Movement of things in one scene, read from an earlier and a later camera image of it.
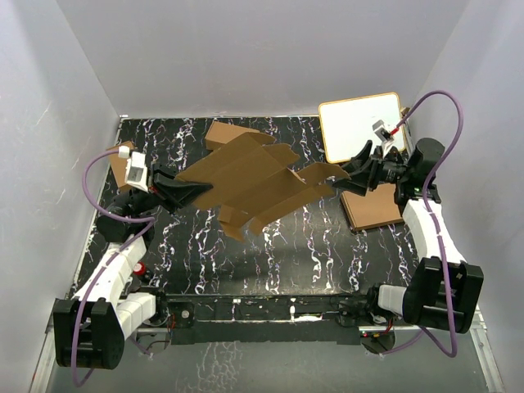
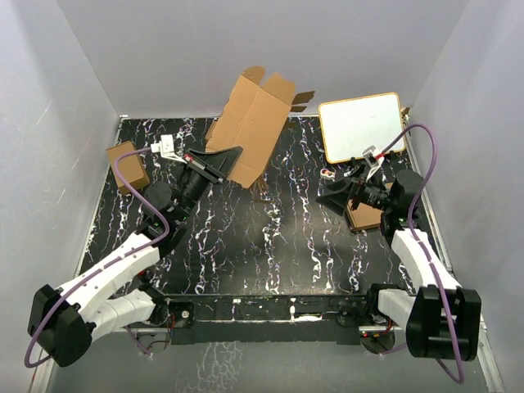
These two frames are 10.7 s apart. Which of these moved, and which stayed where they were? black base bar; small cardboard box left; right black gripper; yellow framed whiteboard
Moved: right black gripper
Stayed: black base bar; small cardboard box left; yellow framed whiteboard
